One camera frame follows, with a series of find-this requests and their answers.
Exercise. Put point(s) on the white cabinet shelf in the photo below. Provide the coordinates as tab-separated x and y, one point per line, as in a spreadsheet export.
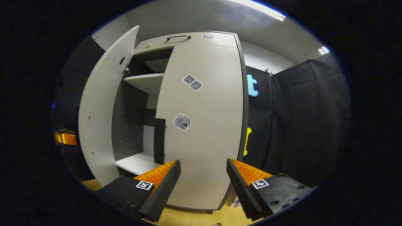
144	82

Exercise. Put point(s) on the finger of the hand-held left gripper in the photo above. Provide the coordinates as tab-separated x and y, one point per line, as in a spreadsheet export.
67	137

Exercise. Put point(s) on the white cabinet drawer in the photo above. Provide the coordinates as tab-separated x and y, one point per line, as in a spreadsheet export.
220	40

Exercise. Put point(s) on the metal door hinge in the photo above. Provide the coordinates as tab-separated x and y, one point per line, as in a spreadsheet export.
126	70

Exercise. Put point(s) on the black backdrop cloth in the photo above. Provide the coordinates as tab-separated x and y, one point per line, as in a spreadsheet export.
67	94
298	125

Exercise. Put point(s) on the white cabinet door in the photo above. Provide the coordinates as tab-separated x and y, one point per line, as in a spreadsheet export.
100	110
210	131

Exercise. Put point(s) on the long ceiling light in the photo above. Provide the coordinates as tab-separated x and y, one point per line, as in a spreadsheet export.
260	8

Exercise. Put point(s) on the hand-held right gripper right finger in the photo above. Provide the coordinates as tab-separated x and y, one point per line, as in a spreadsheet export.
241	191

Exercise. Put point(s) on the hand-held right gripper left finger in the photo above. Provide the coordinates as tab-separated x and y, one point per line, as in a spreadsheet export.
163	191

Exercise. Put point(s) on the small ceiling light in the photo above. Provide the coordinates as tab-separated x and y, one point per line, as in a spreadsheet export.
323	50

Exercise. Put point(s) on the white spine book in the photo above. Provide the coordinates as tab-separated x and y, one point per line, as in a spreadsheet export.
235	201

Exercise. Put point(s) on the white and grey cabinet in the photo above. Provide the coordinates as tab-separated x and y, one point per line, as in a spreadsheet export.
128	125

